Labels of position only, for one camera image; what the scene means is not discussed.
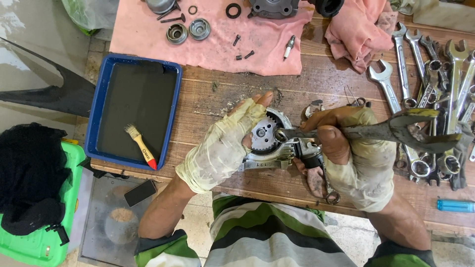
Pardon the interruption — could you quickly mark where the black cloth bag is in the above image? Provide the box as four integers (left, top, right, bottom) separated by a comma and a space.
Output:
0, 122, 72, 246

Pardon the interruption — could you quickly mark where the blue tray with dark liquid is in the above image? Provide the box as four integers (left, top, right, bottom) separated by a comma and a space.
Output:
84, 53, 183, 171

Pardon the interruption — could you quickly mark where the blue lighter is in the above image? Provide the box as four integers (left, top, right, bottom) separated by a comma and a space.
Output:
436, 200, 475, 214

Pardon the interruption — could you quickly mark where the dark grey work glove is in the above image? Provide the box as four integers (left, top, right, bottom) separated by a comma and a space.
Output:
450, 122, 475, 192

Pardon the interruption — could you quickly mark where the person's right hand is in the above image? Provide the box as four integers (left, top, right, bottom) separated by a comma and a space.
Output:
293, 105, 398, 213

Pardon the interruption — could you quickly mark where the metal engine part with sprocket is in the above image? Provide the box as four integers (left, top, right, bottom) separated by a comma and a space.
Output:
237, 108, 324, 173

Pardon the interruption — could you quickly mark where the small thin ring wrench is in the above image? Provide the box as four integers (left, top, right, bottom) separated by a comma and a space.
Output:
319, 163, 341, 205

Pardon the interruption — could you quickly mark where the person's left hand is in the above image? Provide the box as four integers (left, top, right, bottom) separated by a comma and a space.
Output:
175, 91, 275, 194

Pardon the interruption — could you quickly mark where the grey engine casing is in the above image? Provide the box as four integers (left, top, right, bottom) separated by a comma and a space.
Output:
247, 0, 301, 20

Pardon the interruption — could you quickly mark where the black plastic fairing panel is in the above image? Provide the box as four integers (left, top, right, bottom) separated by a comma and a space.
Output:
0, 36, 96, 119

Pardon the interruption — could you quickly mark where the large worn open-end wrench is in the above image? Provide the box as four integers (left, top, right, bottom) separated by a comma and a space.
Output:
274, 108, 463, 154

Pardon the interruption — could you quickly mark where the pale cloth bundle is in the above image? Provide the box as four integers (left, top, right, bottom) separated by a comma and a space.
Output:
389, 0, 475, 35

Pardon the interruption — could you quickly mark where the translucent plastic bag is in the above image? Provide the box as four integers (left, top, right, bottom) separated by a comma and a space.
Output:
61, 0, 120, 37

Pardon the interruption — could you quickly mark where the black smartphone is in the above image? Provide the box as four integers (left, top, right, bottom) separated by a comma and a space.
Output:
123, 179, 157, 208

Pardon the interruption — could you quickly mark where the flat pink cloth mat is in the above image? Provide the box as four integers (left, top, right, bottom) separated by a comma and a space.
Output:
109, 0, 315, 77

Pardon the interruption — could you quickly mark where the shiny metal bowl part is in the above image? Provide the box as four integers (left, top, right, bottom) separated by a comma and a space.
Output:
145, 0, 177, 15

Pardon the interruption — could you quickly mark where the dark engine valve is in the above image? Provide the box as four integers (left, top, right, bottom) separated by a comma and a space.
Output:
160, 13, 186, 24
156, 3, 182, 21

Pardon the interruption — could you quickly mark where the yellow-handled paint brush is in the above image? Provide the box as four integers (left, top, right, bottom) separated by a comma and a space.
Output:
124, 123, 158, 171

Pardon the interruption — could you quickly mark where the black cylindrical engine part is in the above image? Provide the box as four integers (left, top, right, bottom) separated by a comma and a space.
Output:
309, 0, 345, 18

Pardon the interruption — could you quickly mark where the green striped shirt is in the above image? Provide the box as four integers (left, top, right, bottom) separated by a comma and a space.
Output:
134, 193, 437, 267

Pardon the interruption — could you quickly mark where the white spark plug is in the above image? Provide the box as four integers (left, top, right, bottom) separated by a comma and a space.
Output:
282, 35, 296, 62

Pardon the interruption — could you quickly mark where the crumpled pink rag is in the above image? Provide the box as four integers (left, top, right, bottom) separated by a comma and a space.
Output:
324, 1, 399, 74

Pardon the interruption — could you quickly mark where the round metal cup part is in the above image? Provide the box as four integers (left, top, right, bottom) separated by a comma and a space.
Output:
189, 18, 211, 41
166, 23, 189, 45

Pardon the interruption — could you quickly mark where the thin metal wire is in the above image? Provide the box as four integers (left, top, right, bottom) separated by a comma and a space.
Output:
343, 85, 359, 107

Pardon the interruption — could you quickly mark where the torn gasket piece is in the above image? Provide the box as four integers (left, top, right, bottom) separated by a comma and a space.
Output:
301, 99, 326, 121

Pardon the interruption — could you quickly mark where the small dark metal ring part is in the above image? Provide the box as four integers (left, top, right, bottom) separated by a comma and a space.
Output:
347, 97, 372, 108

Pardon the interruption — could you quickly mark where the pile of chrome wrenches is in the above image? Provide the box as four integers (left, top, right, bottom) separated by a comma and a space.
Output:
367, 22, 475, 192

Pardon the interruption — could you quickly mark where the black rubber seal ring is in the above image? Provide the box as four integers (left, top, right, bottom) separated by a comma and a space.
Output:
225, 3, 242, 19

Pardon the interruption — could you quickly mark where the green plastic crate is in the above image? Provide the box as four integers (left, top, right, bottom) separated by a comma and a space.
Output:
0, 138, 87, 267

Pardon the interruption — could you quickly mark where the clear plastic storage box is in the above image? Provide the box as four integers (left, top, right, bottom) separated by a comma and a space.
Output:
78, 167, 164, 267

